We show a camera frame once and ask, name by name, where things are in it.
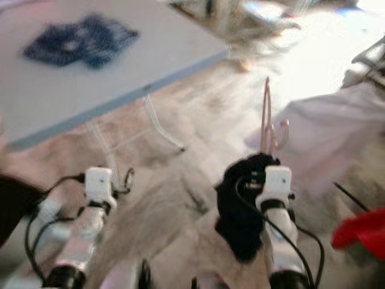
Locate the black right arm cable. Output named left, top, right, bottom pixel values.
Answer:
left=235, top=178, right=325, bottom=289

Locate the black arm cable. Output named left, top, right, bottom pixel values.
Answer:
left=24, top=173, right=88, bottom=287
left=235, top=178, right=325, bottom=289

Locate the black clothing pile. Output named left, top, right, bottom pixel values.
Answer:
left=0, top=175, right=43, bottom=247

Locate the white shirt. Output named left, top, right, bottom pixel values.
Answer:
left=245, top=81, right=385, bottom=196

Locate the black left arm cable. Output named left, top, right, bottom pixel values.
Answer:
left=24, top=173, right=88, bottom=287

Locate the grey folding table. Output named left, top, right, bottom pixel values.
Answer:
left=0, top=0, right=230, bottom=172

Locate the blue plaid shirt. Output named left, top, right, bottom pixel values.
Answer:
left=23, top=13, right=140, bottom=70

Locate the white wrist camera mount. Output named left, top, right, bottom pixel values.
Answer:
left=85, top=167, right=113, bottom=202
left=263, top=166, right=293, bottom=202

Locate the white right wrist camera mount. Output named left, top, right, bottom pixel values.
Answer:
left=263, top=166, right=293, bottom=202

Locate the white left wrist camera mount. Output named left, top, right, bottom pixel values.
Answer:
left=85, top=167, right=113, bottom=202

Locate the pink plastic hanger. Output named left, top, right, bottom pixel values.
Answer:
left=260, top=77, right=289, bottom=156

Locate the black garment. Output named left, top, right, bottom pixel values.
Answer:
left=214, top=152, right=280, bottom=263

